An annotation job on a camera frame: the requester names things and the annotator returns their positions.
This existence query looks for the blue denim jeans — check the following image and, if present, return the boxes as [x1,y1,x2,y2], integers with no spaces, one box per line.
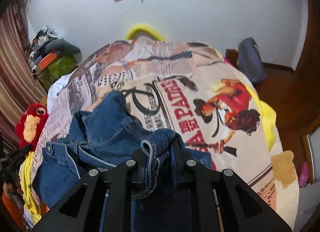
[32,90,213,232]

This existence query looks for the person left hand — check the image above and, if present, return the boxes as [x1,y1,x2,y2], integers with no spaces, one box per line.
[3,181,24,209]

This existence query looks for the red plush parrot toy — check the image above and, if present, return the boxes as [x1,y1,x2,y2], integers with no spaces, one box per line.
[15,104,49,152]

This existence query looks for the white cloth bundle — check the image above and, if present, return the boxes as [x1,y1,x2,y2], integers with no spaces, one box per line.
[47,73,73,114]

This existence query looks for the printed newspaper pattern blanket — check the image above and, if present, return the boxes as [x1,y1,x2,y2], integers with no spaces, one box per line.
[31,39,299,227]

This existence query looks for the green patterned storage box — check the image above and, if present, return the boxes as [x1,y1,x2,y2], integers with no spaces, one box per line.
[36,55,78,91]

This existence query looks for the striped brown curtain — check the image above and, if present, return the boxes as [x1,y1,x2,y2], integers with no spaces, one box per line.
[1,0,46,151]

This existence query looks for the orange shoe box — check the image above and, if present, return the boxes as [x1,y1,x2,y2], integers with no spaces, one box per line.
[36,52,57,71]

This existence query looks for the grey neck pillow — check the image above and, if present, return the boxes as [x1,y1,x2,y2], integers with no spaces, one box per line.
[44,39,82,64]

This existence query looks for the brown wooden door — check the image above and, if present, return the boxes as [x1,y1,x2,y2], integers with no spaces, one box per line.
[293,0,319,131]

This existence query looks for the blue grey backpack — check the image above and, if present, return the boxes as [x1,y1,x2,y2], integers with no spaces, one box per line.
[236,38,267,84]

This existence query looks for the pile of clutter items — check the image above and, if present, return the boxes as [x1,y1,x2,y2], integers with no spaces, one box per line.
[28,26,63,71]

